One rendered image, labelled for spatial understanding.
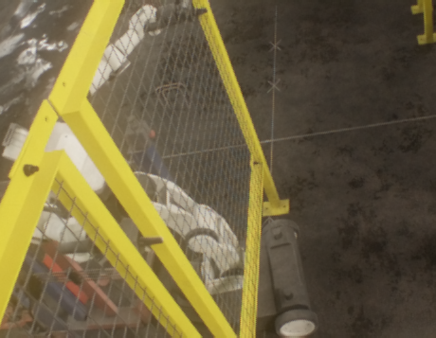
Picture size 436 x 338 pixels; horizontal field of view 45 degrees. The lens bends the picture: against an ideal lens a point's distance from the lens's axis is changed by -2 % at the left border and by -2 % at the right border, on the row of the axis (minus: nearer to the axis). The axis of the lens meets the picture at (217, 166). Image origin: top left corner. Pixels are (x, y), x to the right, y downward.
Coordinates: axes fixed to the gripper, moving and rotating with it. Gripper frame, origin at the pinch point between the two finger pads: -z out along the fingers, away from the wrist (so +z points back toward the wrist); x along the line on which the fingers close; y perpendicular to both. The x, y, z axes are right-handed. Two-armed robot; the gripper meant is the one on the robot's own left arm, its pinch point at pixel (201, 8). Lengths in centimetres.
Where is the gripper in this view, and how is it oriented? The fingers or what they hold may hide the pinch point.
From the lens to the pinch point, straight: 230.9
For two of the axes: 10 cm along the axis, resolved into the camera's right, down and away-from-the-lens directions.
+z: -9.5, 1.4, 2.8
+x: -0.9, 7.4, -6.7
